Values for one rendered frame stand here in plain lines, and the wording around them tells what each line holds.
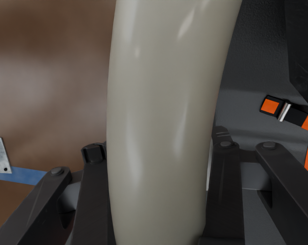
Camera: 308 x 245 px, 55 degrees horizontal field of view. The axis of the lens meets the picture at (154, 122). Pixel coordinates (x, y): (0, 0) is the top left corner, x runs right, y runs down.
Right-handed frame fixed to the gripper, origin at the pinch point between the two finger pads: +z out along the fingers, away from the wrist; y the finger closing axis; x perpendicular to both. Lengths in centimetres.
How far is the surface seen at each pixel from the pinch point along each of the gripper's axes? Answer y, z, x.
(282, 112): 37, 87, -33
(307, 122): 45, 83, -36
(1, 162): -91, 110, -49
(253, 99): 28, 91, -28
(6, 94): -75, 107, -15
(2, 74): -73, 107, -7
